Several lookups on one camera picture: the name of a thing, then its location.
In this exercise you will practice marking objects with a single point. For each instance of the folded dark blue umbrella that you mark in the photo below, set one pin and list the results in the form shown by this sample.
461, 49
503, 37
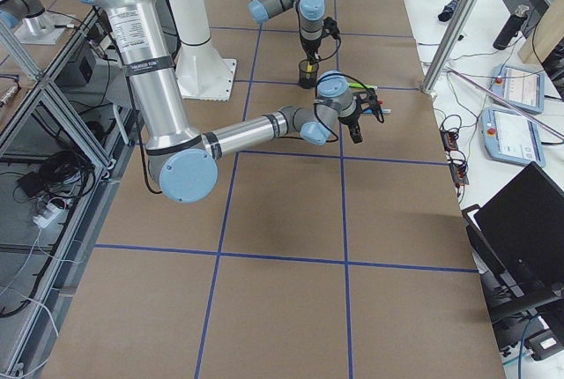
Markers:
448, 11

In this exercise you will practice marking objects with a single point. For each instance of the green highlighter pen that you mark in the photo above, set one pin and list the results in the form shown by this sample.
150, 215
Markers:
356, 85

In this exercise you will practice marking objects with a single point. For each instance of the black laptop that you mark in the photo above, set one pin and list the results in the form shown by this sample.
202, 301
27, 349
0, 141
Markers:
518, 234

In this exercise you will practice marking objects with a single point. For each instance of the white pedestal column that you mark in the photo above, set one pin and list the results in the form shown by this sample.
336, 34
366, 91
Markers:
201, 72

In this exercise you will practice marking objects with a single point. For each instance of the lower teach pendant tablet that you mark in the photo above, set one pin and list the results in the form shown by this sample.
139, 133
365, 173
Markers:
511, 138

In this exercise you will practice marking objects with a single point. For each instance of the black mesh pen holder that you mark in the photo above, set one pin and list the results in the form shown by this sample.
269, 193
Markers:
307, 80

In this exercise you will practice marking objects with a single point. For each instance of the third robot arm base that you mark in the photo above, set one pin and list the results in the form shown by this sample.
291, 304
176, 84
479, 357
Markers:
37, 26

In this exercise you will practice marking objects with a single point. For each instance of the teach pendant tablet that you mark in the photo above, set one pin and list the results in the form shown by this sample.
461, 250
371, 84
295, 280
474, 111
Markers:
511, 138
523, 89

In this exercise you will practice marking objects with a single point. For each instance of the upper teach pendant tablet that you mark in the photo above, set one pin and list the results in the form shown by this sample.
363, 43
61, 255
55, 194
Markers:
523, 89

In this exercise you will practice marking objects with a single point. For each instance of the aluminium frame post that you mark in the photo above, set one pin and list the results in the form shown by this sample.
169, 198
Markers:
449, 39

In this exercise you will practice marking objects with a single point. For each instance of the black water bottle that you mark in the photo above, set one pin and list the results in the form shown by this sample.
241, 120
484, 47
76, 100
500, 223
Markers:
512, 26

